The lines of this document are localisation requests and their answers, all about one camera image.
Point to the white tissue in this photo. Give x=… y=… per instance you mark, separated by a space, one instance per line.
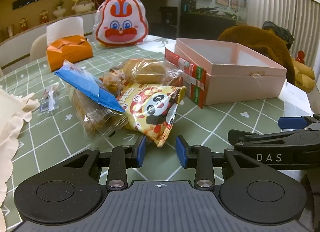
x=65 y=29

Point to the white red rabbit face bag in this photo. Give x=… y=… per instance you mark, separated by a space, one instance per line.
x=120 y=21

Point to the white yellow-eared plush toy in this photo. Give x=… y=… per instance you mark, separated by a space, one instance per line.
x=81 y=4

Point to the green checked tablecloth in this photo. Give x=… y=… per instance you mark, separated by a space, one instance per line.
x=225 y=121

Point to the small clear wrapped packet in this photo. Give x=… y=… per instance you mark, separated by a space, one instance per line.
x=48 y=99

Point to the yellow panda snack packet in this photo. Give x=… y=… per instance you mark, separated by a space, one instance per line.
x=150 y=106

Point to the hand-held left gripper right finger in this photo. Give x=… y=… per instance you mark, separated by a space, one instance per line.
x=180 y=153

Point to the clear cracker packet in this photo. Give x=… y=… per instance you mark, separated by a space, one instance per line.
x=95 y=116

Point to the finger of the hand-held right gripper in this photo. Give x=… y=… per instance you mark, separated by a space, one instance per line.
x=237 y=135
x=291 y=122

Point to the white paper sheets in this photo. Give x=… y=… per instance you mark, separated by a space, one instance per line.
x=295 y=101

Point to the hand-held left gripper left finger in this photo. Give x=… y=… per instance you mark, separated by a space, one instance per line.
x=142 y=150

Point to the grey curtain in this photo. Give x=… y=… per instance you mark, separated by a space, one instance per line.
x=275 y=4

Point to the red green snack packet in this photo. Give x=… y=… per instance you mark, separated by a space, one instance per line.
x=197 y=81

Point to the white vase with plant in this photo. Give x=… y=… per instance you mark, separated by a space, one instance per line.
x=59 y=11

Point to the orange tissue box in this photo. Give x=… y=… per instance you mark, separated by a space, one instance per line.
x=70 y=54

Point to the dark glass cabinet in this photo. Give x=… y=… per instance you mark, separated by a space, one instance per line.
x=212 y=14

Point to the clear bread packet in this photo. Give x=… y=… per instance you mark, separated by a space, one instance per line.
x=145 y=70
x=110 y=81

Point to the pink cardboard box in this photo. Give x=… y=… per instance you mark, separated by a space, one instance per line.
x=237 y=81

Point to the cream chair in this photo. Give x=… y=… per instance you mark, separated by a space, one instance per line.
x=37 y=46

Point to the cream cloth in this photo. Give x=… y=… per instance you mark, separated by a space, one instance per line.
x=10 y=126

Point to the blue snack packet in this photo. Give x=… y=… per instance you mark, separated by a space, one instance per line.
x=85 y=81

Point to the small monkey figurine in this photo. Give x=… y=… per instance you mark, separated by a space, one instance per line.
x=44 y=17
x=23 y=24

